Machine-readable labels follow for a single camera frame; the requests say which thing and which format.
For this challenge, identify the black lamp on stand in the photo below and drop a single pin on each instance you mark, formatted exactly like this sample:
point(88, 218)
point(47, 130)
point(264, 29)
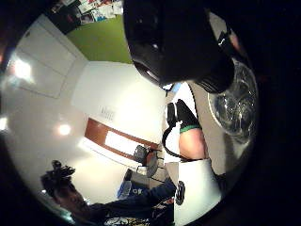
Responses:
point(145, 157)

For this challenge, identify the white air vent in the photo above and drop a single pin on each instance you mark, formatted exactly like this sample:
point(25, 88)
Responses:
point(107, 113)

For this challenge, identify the the person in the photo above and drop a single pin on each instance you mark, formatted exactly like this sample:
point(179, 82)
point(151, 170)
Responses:
point(134, 205)

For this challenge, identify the white panelled door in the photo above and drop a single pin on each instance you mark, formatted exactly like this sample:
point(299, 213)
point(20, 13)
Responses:
point(47, 59)

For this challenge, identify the dark pinboard with photos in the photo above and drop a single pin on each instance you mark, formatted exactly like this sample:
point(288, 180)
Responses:
point(87, 12)

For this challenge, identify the brown framed window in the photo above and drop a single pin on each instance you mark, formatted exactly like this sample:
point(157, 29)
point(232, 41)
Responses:
point(100, 133)

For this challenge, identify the small black device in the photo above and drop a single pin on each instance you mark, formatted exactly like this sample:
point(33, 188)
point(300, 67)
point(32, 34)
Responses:
point(180, 193)

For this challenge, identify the black hair clip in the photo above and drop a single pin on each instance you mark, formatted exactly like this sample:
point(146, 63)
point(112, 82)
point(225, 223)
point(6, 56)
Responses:
point(59, 172)

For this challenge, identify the clear glass bowl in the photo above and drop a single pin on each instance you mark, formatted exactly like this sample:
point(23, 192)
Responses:
point(235, 103)

